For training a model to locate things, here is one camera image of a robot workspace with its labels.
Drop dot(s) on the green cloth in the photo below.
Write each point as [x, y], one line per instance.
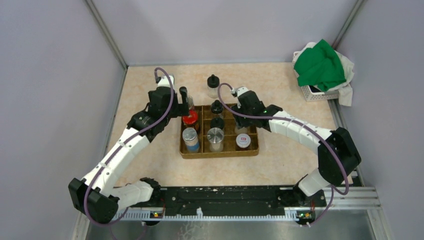
[319, 66]

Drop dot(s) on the woven bamboo divided tray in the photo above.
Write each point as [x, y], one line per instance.
[230, 148]

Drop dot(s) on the white cloth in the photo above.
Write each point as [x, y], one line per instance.
[345, 89]

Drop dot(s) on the black cap shaker rear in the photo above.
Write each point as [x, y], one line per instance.
[213, 83]

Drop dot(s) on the clear jar silver lid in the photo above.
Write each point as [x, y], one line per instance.
[215, 137]

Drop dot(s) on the silver lid jar blue label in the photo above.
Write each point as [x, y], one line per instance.
[191, 140]

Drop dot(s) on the yellow lid small bottle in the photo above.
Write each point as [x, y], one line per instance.
[241, 130]

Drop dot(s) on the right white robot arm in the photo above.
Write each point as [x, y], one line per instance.
[335, 149]

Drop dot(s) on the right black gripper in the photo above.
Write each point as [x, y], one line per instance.
[241, 123]

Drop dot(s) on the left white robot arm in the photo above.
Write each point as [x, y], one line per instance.
[96, 195]

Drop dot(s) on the black cap shaker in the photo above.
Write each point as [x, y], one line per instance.
[213, 83]
[217, 122]

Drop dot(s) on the small black cap bottle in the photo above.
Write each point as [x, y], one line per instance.
[217, 109]

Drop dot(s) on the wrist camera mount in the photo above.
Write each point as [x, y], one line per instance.
[163, 81]
[237, 92]

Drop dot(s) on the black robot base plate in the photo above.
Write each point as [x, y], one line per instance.
[231, 201]

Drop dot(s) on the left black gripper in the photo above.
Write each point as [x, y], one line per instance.
[181, 109]

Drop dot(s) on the tall glass sauce bottle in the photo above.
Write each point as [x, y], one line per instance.
[190, 103]

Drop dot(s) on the aluminium frame rail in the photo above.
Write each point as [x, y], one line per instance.
[349, 199]

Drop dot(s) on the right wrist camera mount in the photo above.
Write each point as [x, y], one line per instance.
[237, 92]

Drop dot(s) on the red lid sauce jar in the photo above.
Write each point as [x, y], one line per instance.
[191, 120]

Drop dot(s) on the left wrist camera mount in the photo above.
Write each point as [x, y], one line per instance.
[163, 81]

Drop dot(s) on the white plastic basket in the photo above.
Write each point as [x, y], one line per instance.
[312, 94]

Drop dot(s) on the white lid dark jar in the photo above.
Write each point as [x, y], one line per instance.
[243, 142]

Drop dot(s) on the black cap shaker front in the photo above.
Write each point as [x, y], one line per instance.
[217, 122]

